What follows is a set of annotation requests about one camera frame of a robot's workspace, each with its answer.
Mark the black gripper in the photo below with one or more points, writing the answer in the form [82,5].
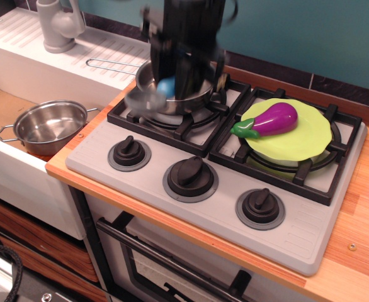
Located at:
[183,42]

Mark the blue handled grey spoon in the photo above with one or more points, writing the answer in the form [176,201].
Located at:
[149,97]

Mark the purple toy eggplant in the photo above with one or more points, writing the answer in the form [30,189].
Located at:
[278,119]

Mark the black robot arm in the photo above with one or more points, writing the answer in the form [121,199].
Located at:
[183,43]

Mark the black left stove knob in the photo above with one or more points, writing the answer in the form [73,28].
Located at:
[129,155]

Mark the black stove knob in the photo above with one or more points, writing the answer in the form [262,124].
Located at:
[260,209]
[190,180]
[129,155]

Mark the black middle stove knob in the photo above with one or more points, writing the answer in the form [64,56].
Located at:
[190,180]

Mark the lime green plate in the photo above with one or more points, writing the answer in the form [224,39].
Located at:
[309,139]

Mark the black right stove knob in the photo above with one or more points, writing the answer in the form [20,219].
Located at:
[260,209]

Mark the grey toy stove top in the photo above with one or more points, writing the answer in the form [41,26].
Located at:
[298,243]

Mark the black left burner grate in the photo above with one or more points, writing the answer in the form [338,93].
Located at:
[194,133]

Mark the black burner grate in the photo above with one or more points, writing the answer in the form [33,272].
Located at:
[194,133]
[319,178]

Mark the grey toy faucet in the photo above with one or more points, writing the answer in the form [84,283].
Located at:
[59,28]

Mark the white toy sink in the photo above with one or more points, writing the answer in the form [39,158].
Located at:
[93,73]

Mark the black right burner grate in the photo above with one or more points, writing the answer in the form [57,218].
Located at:
[319,178]

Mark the wood front drawer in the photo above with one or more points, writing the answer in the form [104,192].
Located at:
[50,253]

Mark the steel saucepan with handle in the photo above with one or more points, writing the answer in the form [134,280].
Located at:
[175,106]

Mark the steel two-handled pot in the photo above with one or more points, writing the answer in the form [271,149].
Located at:
[46,128]

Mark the oven door with handle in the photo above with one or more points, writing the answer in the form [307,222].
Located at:
[166,278]

